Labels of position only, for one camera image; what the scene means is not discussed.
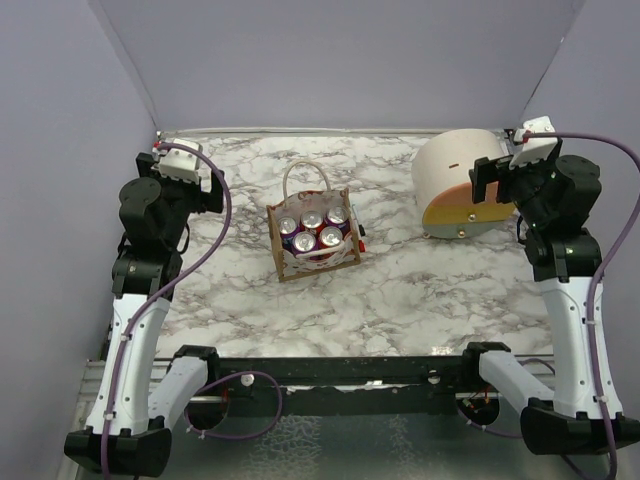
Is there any purple can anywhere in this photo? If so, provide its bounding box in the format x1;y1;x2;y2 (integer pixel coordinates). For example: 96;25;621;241
277;216;300;250
291;231;318;256
325;205;350;234

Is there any canvas bag with rope handles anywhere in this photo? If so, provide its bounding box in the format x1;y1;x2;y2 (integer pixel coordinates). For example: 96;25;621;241
266;160;363;282

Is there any red cola can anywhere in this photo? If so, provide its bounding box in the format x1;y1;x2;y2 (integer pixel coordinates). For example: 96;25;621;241
300;210;325;235
318;226;343;249

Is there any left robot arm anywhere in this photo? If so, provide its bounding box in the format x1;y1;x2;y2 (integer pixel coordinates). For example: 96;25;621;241
64;141;232;479

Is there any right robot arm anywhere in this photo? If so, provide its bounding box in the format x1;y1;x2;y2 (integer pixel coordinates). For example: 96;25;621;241
464;155;639;456

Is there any cream and orange bread box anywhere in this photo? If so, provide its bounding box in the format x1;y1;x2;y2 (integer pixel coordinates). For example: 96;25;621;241
411;129;515;239

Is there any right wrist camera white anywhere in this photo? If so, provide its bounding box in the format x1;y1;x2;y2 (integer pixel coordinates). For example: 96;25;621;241
509;116;558;170

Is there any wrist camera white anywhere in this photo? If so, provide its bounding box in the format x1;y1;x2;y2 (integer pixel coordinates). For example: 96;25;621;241
509;116;558;170
152;143;201;185

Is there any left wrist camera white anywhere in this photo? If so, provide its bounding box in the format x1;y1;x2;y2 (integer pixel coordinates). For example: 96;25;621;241
152;143;201;185

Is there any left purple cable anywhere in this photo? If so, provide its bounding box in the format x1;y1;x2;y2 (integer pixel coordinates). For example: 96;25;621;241
99;141;284;480

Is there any purple cable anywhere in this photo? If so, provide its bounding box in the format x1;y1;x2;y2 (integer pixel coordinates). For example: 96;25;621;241
462;130;640;480
99;141;284;480

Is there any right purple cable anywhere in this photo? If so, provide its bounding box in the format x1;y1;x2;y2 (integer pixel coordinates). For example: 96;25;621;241
462;130;640;480

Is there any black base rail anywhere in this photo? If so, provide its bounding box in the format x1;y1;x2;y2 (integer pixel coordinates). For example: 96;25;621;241
189;342;509;417

